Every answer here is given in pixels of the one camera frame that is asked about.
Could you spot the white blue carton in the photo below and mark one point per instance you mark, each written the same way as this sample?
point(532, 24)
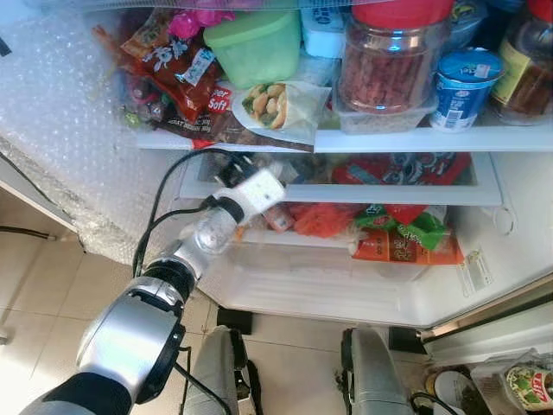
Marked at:
point(321, 35)

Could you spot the green label jar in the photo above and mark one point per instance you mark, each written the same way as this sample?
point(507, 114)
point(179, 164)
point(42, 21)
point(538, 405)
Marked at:
point(529, 387)

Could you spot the red-lid glass snack jar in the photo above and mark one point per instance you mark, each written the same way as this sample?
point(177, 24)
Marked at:
point(389, 69)

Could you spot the white fridge shelf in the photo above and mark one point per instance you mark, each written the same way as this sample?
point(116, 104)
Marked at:
point(389, 138)

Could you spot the silver robot left leg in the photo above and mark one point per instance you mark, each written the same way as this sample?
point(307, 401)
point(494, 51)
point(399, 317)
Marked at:
point(216, 372)

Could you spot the clear fridge drawer shelf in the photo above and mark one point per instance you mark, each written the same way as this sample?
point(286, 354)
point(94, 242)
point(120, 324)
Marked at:
point(389, 195)

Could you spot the bubble wrap sheet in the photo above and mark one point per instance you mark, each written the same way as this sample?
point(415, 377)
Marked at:
point(60, 112)

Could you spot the packaged wrap sandwich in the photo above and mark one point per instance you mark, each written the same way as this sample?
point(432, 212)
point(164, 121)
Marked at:
point(276, 108)

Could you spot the blue yogurt cup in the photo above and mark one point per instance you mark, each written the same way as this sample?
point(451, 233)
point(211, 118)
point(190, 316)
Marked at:
point(462, 86)

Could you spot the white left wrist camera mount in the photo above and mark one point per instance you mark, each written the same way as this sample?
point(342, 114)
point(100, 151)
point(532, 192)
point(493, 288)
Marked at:
point(259, 192)

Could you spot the orange mesh bag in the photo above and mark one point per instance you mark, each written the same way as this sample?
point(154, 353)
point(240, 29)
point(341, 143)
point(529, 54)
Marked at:
point(324, 220)

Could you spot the blue foil packet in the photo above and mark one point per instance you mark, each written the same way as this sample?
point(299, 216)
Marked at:
point(468, 24)

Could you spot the pink wrapped item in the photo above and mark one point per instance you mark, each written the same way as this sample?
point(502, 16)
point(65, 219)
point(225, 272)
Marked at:
point(194, 22)

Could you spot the green snack packet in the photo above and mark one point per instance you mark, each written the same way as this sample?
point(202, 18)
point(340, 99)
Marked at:
point(423, 229)

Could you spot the green plastic container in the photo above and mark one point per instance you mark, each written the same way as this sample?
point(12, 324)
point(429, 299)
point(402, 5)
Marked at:
point(255, 47)

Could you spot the silver robot leg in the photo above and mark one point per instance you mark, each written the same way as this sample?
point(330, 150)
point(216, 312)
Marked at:
point(376, 380)
point(216, 372)

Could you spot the orange snack packet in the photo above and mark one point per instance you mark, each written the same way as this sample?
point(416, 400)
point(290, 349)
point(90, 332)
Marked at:
point(397, 249)

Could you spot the clear plastic food box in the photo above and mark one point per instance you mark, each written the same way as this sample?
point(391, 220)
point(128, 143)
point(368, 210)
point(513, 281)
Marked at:
point(380, 121)

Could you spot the white fridge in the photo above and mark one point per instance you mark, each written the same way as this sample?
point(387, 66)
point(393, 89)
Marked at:
point(346, 290)

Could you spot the white round lid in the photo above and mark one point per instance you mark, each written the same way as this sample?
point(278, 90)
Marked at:
point(449, 391)

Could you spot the brown bread packet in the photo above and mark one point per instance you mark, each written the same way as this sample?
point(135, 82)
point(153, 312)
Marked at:
point(225, 130)

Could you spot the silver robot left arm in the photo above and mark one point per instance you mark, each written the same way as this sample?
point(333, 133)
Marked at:
point(130, 346)

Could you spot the red snack packet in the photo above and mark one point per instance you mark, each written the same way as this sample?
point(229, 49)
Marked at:
point(173, 65)

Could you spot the silver robot right leg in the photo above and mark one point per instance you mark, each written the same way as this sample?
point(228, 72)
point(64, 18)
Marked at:
point(376, 380)

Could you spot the red printed food packet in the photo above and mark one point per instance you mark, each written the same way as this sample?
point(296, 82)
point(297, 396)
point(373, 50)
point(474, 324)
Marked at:
point(406, 169)

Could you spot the dark jar yellow label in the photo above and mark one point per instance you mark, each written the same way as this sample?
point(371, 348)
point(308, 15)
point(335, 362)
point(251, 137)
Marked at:
point(527, 73)

